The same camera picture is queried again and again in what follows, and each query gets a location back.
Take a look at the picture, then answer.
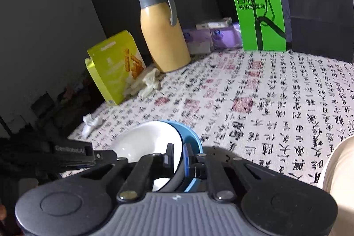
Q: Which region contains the purple tissue pack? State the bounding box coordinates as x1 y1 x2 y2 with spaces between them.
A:
182 23 242 55

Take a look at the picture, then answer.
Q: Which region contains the crumpled white tissue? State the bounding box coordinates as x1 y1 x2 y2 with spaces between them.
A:
81 114 104 139

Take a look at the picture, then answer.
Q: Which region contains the blue bowl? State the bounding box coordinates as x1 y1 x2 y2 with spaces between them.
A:
158 120 203 192

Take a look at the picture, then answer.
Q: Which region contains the small white box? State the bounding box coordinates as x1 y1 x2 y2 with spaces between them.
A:
196 17 232 29

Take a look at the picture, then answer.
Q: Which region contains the calligraphy print tablecloth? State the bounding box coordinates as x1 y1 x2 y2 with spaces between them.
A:
58 47 354 192

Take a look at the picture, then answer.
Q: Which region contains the green paper bag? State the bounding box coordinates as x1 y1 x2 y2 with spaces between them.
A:
234 0 286 52

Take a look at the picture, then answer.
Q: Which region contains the white bowl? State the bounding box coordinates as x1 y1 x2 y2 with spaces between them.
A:
152 178 170 192
109 120 184 192

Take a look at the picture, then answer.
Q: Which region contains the person's hand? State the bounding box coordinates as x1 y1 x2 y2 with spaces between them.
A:
0 204 7 221

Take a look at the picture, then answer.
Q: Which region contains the yellow thermos jug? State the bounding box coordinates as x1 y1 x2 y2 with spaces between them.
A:
139 0 191 73

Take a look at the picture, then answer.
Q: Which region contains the yellow snack box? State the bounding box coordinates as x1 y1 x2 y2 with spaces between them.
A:
85 30 146 106

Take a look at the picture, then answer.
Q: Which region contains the black paper bag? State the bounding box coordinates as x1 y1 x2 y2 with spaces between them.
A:
289 0 353 63

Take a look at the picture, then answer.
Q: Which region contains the cream plate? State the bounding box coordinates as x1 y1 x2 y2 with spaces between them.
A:
322 136 354 235

